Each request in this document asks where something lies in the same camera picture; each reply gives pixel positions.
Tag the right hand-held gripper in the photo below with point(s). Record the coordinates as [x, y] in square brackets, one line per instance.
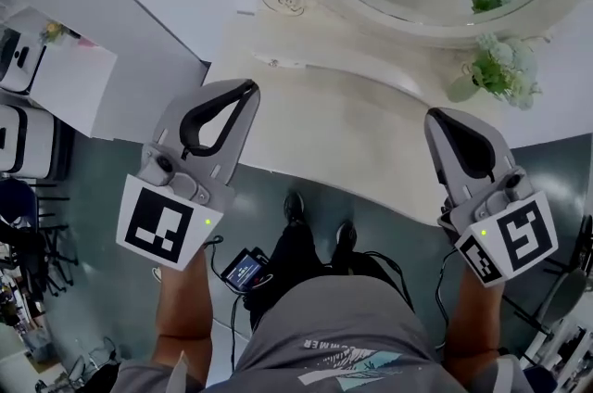
[523, 238]

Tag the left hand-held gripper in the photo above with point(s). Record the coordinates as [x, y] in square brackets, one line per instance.
[153, 224]

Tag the white dressing table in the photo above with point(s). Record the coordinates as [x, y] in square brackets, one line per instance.
[333, 127]

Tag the person's right forearm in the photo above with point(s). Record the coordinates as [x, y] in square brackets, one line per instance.
[472, 317]

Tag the person's left forearm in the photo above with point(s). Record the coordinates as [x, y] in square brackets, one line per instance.
[185, 312]

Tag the pale green vase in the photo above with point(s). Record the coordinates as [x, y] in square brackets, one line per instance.
[461, 89]

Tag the white flower bouquet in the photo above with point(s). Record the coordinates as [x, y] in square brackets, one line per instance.
[505, 67]

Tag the person's left black shoe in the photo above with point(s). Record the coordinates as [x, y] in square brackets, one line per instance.
[293, 208]

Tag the person's black shoe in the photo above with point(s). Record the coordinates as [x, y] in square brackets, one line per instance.
[346, 238]
[293, 208]

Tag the white low cabinet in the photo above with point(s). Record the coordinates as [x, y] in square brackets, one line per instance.
[74, 90]

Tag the black device with screen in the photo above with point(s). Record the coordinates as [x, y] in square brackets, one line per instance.
[243, 271]

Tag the person's right black shoe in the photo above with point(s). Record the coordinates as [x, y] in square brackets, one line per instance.
[346, 238]

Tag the pink box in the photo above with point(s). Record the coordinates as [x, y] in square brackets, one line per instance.
[85, 42]

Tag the person's black trousers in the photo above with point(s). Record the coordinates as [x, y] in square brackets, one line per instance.
[301, 252]

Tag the grey chair with black legs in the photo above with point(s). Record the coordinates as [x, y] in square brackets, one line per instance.
[565, 294]

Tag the white service robot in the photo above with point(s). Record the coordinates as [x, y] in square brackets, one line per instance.
[21, 62]
[28, 141]

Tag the small yellow flower pot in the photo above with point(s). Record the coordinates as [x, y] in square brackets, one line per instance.
[52, 32]

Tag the blue chair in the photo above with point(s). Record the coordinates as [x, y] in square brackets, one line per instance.
[16, 199]

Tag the person's grey t-shirt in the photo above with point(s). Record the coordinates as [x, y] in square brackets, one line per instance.
[343, 326]

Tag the black office chair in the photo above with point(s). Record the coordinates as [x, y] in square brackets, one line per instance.
[28, 257]

